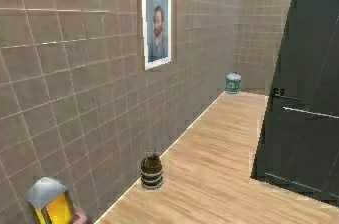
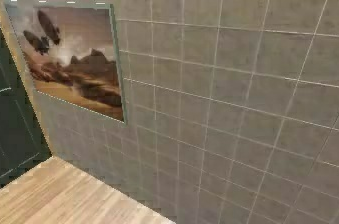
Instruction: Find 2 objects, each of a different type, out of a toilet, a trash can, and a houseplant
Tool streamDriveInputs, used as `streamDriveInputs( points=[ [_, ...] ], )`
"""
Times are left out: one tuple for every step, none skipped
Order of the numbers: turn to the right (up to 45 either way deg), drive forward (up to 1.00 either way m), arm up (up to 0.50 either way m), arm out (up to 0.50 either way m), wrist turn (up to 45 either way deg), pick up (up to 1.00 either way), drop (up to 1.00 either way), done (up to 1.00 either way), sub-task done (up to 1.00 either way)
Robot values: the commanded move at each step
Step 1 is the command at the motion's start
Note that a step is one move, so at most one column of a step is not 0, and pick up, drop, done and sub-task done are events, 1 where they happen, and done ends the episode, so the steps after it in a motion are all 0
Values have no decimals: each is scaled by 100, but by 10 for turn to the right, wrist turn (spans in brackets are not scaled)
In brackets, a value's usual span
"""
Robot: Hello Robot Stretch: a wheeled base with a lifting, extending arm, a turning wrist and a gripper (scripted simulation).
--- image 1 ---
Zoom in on yellow lantern with grey top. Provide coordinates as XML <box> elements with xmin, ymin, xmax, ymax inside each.
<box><xmin>24</xmin><ymin>176</ymin><xmax>78</xmax><ymax>224</ymax></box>

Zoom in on framed portrait picture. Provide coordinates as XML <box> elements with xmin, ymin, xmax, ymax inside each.
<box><xmin>141</xmin><ymin>0</ymin><xmax>173</xmax><ymax>71</ymax></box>

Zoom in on green trash can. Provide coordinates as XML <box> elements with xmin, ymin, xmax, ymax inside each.
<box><xmin>224</xmin><ymin>72</ymin><xmax>242</xmax><ymax>95</ymax></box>

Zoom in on brown wooden bucket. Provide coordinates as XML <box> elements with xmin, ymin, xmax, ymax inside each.
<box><xmin>140</xmin><ymin>146</ymin><xmax>164</xmax><ymax>191</ymax></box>

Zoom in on dark grey room door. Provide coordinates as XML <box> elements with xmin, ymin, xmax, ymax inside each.
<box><xmin>250</xmin><ymin>0</ymin><xmax>339</xmax><ymax>212</ymax></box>

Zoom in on black door handle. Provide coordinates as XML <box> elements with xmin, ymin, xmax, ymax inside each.
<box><xmin>272</xmin><ymin>87</ymin><xmax>301</xmax><ymax>102</ymax></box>

